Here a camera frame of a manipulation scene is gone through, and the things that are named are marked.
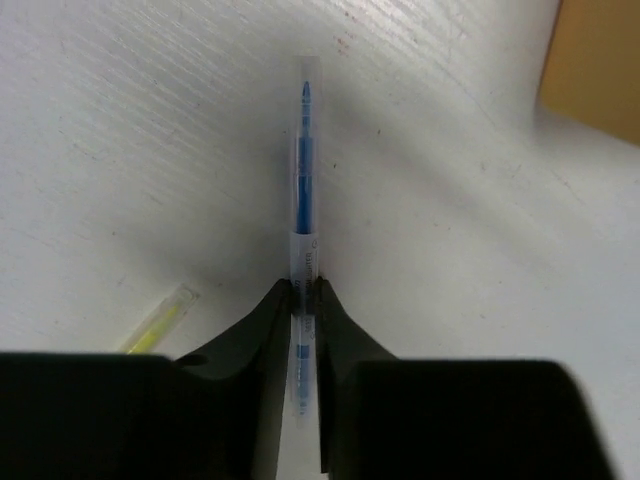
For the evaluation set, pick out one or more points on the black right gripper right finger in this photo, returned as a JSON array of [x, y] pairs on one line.
[[383, 417]]

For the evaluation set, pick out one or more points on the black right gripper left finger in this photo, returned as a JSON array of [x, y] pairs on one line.
[[214, 413]]

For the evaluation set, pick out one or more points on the thin blue pen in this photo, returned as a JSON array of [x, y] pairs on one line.
[[303, 237]]

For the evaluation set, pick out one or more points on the yellow drawer box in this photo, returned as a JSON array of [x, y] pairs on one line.
[[591, 70]]

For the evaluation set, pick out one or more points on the thin yellow pen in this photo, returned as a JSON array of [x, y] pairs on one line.
[[160, 322]]

